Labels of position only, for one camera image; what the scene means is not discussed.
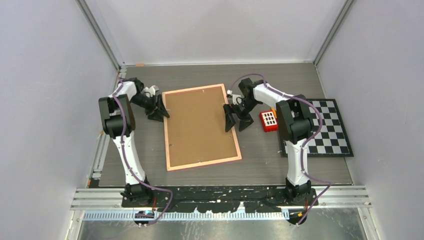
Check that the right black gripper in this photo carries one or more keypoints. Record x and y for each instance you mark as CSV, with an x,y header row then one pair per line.
x,y
229,119

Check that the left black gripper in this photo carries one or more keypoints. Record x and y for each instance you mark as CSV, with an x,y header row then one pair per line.
x,y
157,116

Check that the pink picture frame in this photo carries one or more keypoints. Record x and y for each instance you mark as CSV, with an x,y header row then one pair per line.
x,y
195,133

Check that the orange handled screwdriver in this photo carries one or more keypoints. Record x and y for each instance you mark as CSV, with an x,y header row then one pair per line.
x,y
274,113

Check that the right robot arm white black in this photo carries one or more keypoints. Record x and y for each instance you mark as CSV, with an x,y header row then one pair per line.
x,y
295,128

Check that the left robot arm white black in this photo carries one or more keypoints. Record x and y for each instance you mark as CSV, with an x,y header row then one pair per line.
x,y
118,122

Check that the red white toy block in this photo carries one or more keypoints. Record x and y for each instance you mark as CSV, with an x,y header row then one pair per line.
x,y
268,121

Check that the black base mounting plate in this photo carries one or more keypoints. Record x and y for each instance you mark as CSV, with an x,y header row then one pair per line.
x,y
215,198

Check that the black white checkerboard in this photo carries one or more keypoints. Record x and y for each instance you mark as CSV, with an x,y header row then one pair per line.
x,y
332,141

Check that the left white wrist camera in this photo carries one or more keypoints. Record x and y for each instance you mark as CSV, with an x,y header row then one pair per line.
x,y
150,91

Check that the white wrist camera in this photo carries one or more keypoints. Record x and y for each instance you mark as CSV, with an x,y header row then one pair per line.
x,y
150,91
235,99

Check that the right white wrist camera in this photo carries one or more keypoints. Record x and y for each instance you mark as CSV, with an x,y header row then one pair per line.
x,y
235,99

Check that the aluminium rail frame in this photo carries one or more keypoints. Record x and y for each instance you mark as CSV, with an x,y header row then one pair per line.
x,y
105,204

